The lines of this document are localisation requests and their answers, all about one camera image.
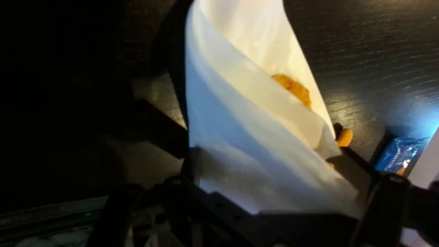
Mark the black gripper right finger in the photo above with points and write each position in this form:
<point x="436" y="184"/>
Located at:
<point x="384" y="210"/>

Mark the golden brown pastry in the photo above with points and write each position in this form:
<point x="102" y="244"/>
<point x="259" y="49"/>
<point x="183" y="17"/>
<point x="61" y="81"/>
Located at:
<point x="294" y="87"/>

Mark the white paper napkin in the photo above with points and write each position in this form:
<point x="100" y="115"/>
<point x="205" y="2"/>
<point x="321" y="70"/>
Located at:
<point x="237" y="127"/>

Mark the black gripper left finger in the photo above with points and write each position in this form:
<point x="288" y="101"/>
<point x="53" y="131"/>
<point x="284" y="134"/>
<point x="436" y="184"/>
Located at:
<point x="116" y="219"/>

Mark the blue snack bar wrapper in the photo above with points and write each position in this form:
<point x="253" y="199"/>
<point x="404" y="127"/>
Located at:
<point x="397" y="155"/>

